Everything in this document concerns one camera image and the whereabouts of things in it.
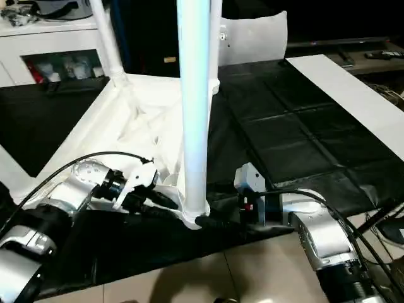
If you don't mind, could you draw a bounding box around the white plastic table top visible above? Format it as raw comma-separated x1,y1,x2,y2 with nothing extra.
12,74,222,232

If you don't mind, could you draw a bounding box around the grey floor device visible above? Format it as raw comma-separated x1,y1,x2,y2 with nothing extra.
379,217,404,244

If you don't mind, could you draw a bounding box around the white flat board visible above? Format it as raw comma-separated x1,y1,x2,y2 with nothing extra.
285,53,404,158

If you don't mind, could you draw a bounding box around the grey cushion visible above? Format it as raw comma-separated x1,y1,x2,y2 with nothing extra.
217,10,290,68

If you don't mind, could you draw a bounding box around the white cabinet with glass doors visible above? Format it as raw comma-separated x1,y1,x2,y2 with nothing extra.
0,15,123,88

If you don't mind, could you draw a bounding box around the black remote control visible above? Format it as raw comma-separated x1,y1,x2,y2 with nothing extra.
364,49,404,61

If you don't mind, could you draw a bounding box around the grey round bag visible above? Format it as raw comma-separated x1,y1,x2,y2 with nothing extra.
31,0,95,20

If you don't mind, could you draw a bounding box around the dark clutter pile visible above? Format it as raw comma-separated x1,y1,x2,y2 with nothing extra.
0,5,36,27

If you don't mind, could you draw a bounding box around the black left camera cable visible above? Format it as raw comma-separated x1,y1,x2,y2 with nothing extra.
0,151,156,241

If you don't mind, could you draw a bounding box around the black camera cable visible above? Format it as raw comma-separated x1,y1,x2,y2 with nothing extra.
258,187,404,298
0,151,156,241

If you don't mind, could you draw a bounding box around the black right camera cable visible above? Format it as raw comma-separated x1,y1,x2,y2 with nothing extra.
258,187,404,298

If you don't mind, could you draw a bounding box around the black metal frame bar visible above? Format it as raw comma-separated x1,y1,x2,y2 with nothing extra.
355,201,404,235

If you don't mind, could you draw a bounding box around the thin black metal rail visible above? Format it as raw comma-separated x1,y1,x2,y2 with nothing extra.
286,35,393,49

